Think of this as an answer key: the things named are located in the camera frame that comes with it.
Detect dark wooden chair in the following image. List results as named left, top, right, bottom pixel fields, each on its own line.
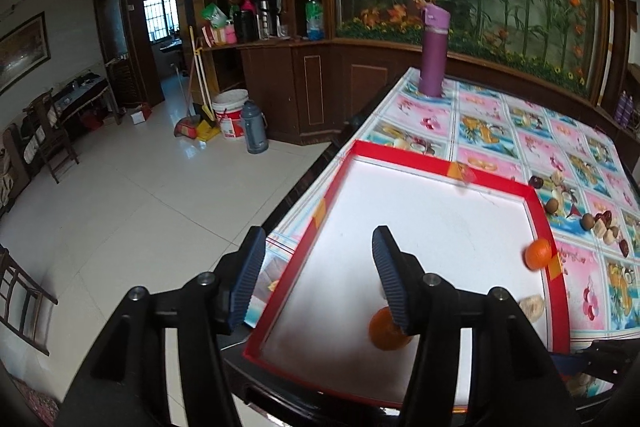
left=22, top=88, right=81, bottom=184
left=0, top=244, right=58, bottom=355

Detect black steel flask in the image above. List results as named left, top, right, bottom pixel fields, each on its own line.
left=252, top=0, right=278, bottom=38

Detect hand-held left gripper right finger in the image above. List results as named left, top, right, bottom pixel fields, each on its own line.
left=371, top=225, right=583, bottom=427

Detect broom with red head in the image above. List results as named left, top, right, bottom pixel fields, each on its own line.
left=173, top=27, right=201, bottom=140

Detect green plastic bottle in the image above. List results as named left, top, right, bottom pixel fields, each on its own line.
left=305, top=0, right=323, bottom=42

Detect yellow dustpan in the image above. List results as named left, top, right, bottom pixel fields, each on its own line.
left=192, top=49, right=222, bottom=142

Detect wooden cabinet partition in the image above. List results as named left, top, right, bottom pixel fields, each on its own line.
left=170, top=0, right=640, bottom=148

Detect black container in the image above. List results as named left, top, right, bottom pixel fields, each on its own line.
left=233, top=9, right=258, bottom=42

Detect grey thermos flask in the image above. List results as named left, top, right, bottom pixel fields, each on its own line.
left=241, top=101, right=269, bottom=154

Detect white plastic bucket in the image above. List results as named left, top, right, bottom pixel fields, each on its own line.
left=212, top=89, right=249, bottom=141

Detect barred window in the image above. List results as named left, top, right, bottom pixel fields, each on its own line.
left=142, top=0, right=178, bottom=42

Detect cluttered side table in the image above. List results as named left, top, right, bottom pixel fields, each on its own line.
left=52, top=74, right=121, bottom=140

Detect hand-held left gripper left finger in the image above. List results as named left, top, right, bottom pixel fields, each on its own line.
left=55, top=226, right=268, bottom=427

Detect patterned rug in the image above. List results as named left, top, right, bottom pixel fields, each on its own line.
left=0, top=372, right=61, bottom=427

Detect purple water bottle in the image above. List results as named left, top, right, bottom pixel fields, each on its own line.
left=418, top=3, right=451, bottom=98

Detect purple bottles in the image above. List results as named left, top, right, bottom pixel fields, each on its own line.
left=616, top=91, right=636, bottom=125

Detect red-rimmed white tray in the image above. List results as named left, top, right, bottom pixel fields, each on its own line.
left=242, top=139, right=571, bottom=410

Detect framed wall picture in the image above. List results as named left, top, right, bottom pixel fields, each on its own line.
left=0, top=12, right=52, bottom=95

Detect green bag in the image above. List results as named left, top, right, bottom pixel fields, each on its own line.
left=201, top=3, right=228, bottom=29

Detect orange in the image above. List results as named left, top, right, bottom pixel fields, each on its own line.
left=369, top=306, right=417, bottom=352
left=523, top=238, right=554, bottom=271

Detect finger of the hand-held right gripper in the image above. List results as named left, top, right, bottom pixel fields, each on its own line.
left=550, top=340, right=640, bottom=383

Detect printed fruit tablecloth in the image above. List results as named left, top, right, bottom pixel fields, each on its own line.
left=247, top=67, right=640, bottom=408

